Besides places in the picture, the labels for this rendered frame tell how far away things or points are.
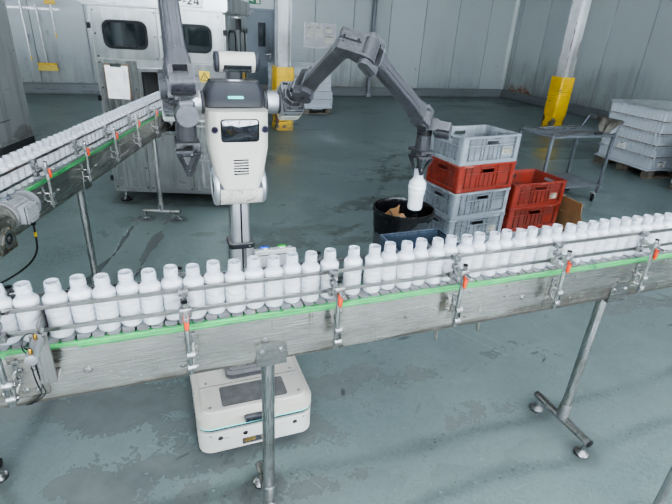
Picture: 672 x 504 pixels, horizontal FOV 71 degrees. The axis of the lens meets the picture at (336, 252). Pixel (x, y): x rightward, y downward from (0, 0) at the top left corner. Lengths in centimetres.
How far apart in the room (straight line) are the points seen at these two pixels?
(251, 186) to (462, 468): 158
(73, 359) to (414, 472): 154
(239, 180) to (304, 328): 70
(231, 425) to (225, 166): 113
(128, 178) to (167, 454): 351
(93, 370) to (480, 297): 129
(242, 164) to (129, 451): 142
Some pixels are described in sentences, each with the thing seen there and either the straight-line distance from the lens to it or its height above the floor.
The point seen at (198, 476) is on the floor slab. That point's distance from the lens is 236.
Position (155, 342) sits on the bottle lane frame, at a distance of 148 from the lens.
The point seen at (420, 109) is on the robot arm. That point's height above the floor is 155.
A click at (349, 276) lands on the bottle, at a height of 107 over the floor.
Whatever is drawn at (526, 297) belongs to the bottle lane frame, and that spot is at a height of 90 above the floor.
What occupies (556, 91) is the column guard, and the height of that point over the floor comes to 81.
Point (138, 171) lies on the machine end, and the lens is 536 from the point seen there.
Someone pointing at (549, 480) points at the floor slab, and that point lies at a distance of 257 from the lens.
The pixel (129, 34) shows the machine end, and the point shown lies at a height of 163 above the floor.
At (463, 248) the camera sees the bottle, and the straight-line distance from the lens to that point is 172.
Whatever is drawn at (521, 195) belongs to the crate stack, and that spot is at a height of 56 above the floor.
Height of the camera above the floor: 180
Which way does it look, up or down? 25 degrees down
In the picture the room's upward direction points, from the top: 3 degrees clockwise
